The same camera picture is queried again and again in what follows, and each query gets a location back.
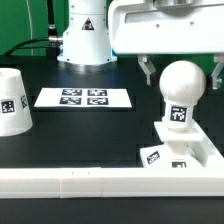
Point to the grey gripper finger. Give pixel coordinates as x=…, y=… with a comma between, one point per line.
x=216, y=81

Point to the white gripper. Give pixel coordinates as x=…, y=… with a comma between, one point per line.
x=165, y=27

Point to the white lamp bulb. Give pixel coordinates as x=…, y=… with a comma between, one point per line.
x=182, y=83

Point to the white lamp base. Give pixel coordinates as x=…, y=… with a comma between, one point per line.
x=174, y=150

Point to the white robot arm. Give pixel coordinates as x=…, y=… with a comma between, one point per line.
x=98, y=32

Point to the white lamp shade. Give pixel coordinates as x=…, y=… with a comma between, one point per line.
x=15, y=117

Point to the white marker sheet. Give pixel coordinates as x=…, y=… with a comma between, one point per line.
x=83, y=97

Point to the white L-shaped fence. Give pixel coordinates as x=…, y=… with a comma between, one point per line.
x=120, y=182

